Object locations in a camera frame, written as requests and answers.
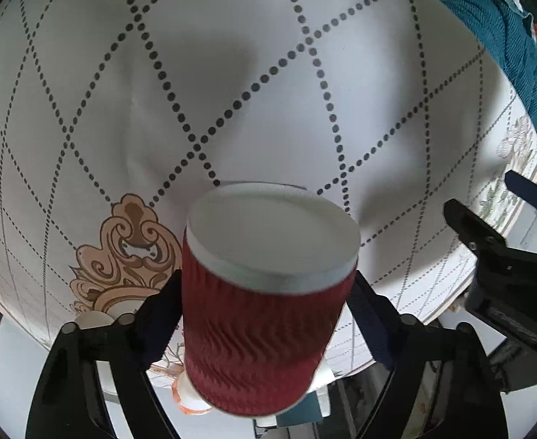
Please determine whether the red ribbed paper cup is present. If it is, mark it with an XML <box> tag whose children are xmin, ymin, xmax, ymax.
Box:
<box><xmin>180</xmin><ymin>182</ymin><xmax>362</xmax><ymax>418</ymax></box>

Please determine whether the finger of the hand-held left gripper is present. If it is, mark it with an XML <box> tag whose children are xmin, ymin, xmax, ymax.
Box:
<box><xmin>443</xmin><ymin>198</ymin><xmax>511</xmax><ymax>251</ymax></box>
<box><xmin>504</xmin><ymin>169</ymin><xmax>537</xmax><ymax>217</ymax></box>

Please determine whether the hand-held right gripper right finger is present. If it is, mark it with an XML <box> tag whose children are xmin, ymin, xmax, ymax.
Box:
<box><xmin>347</xmin><ymin>271</ymin><xmax>510</xmax><ymax>439</ymax></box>

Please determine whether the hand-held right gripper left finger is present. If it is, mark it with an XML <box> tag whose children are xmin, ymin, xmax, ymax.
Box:
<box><xmin>25</xmin><ymin>269</ymin><xmax>186</xmax><ymax>439</ymax></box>

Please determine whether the teal box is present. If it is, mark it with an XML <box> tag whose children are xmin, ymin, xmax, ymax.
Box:
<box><xmin>275</xmin><ymin>391</ymin><xmax>326</xmax><ymax>428</ymax></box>

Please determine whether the white and orange container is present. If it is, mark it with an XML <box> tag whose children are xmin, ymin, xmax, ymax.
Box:
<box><xmin>172</xmin><ymin>369</ymin><xmax>215</xmax><ymax>415</ymax></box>

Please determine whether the white dotted bedsheet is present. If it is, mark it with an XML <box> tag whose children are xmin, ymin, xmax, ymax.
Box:
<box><xmin>0</xmin><ymin>0</ymin><xmax>537</xmax><ymax>378</ymax></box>

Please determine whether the teal knitted blanket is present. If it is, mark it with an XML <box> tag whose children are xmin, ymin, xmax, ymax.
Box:
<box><xmin>426</xmin><ymin>0</ymin><xmax>537</xmax><ymax>130</ymax></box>

